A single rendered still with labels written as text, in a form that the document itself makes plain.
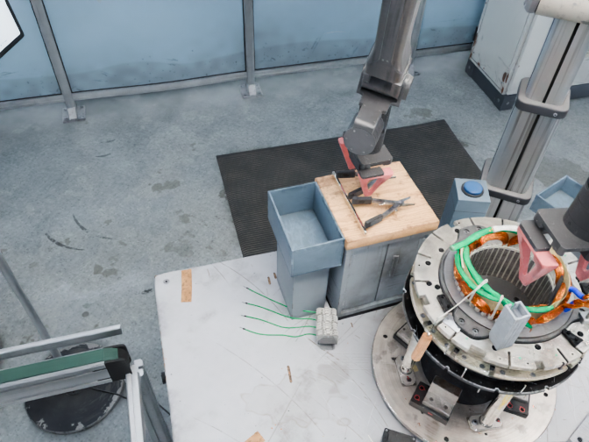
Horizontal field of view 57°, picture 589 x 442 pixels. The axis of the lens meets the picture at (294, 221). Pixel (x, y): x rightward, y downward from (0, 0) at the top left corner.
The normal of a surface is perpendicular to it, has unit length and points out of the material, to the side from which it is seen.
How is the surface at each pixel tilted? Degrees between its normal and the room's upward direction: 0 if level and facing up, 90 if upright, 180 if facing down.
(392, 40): 115
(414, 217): 0
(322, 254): 90
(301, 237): 0
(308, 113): 0
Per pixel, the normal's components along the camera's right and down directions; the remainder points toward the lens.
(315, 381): 0.03, -0.67
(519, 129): -0.37, 0.68
